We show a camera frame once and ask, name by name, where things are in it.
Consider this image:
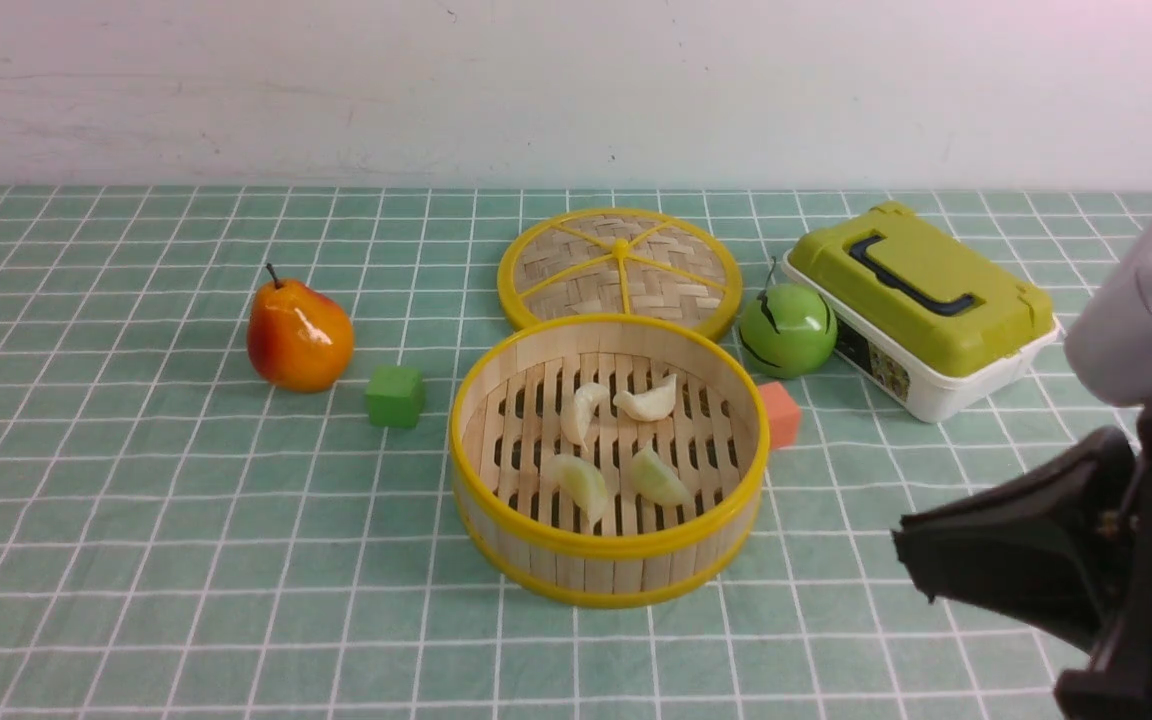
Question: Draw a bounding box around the red yellow pear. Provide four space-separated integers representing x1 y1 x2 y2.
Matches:
247 263 355 395

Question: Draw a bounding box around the orange cube block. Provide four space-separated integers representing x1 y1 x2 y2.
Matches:
758 382 803 450

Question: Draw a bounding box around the white dumpling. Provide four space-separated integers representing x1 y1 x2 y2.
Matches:
612 374 677 423
559 382 611 450

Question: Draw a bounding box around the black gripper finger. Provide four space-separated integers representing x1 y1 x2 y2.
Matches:
892 427 1135 651

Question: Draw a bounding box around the green lid white plastic box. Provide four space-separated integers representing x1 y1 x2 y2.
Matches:
781 200 1059 424

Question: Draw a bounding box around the woven bamboo steamer lid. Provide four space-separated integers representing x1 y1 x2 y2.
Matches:
497 209 744 340

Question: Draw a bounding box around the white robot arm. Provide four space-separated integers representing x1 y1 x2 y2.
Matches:
892 222 1152 719

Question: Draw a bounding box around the green checkered tablecloth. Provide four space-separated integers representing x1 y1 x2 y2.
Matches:
0 184 1152 719

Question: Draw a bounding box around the yellowish dumpling bottom edge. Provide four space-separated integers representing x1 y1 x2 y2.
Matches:
541 454 611 525

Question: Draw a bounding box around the bamboo steamer tray yellow rim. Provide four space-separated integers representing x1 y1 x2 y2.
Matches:
447 314 771 609

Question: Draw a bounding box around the green apple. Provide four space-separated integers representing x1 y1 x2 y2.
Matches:
736 263 838 379

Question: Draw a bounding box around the green cube block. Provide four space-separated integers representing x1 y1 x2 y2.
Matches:
365 364 426 429

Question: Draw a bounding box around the white dumpling front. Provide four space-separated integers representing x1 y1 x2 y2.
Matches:
612 374 677 423

